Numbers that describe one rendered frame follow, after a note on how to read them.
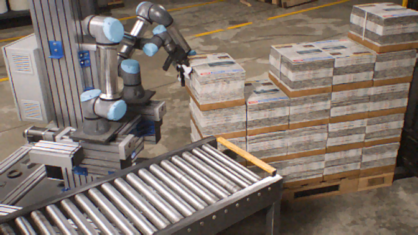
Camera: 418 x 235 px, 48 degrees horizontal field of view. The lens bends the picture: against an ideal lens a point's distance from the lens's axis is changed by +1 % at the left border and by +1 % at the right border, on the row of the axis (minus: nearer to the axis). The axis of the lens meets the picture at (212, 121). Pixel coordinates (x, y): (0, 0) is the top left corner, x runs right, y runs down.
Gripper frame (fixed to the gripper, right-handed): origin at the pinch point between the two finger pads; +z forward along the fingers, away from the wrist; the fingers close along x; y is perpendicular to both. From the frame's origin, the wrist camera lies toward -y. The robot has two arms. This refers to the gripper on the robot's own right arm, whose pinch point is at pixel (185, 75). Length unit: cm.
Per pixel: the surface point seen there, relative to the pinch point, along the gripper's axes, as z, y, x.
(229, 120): 32.5, 6.8, -19.9
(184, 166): 8, -25, -72
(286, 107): 49, 42, -19
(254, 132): 51, 16, -20
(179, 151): 8, -25, -58
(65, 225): -21, -74, -102
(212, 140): 18, -8, -52
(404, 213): 153, 71, -53
